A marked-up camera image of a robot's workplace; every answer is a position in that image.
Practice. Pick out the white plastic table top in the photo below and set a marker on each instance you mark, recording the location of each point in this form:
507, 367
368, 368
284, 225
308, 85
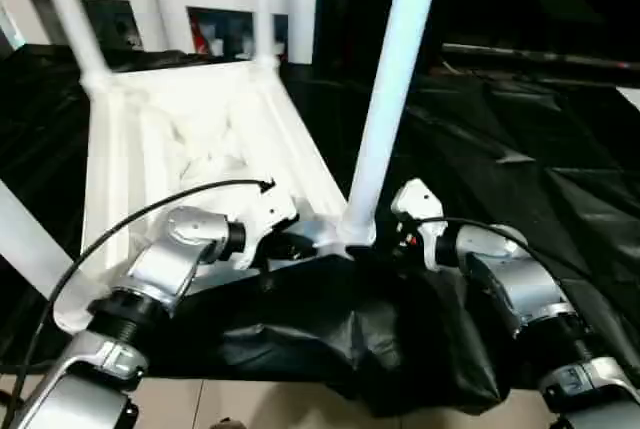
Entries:
200, 139

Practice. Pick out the white plastic table leg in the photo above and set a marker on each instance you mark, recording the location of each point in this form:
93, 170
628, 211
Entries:
265, 9
30, 234
75, 19
395, 74

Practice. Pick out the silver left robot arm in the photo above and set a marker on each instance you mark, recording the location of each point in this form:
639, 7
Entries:
175, 249

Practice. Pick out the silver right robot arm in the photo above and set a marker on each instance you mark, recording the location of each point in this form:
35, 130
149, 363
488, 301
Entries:
525, 289

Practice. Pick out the black plastic mat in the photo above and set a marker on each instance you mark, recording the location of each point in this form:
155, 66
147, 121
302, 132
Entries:
500, 174

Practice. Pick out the grey robot foot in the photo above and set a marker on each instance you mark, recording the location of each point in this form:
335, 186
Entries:
227, 423

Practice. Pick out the red box in cabinet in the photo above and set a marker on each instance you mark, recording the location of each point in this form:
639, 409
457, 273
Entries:
198, 36

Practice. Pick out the white flat board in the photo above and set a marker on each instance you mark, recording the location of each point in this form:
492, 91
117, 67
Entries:
631, 99

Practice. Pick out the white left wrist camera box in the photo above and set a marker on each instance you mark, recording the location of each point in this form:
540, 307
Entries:
270, 214

